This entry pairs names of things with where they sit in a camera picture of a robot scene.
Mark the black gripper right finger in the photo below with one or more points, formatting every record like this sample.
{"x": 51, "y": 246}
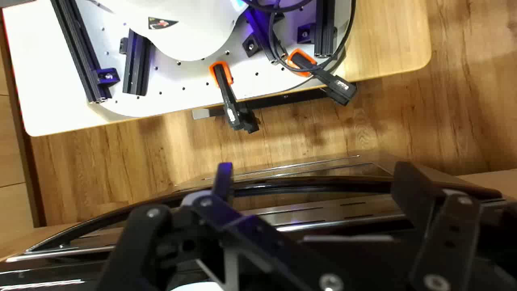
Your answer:
{"x": 453, "y": 243}

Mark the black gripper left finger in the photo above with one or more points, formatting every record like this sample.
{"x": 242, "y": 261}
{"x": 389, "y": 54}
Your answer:
{"x": 140, "y": 248}

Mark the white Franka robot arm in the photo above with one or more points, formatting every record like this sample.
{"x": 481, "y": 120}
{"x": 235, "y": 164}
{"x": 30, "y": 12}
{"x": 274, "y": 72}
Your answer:
{"x": 188, "y": 26}

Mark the black electric stove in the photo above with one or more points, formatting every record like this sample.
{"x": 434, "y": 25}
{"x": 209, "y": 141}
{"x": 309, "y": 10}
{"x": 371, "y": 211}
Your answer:
{"x": 334, "y": 211}

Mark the small grey block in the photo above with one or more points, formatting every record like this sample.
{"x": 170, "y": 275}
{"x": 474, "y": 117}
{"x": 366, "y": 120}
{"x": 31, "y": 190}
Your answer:
{"x": 201, "y": 114}

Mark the orange black bar clamp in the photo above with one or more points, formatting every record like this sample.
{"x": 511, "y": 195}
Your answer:
{"x": 232, "y": 102}
{"x": 329, "y": 81}

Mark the purple printed bracket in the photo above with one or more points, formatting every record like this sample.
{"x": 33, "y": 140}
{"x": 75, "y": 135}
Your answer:
{"x": 107, "y": 77}
{"x": 305, "y": 33}
{"x": 253, "y": 46}

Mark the black aluminium rail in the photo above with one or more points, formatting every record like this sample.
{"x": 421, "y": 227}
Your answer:
{"x": 326, "y": 26}
{"x": 82, "y": 49}
{"x": 136, "y": 65}

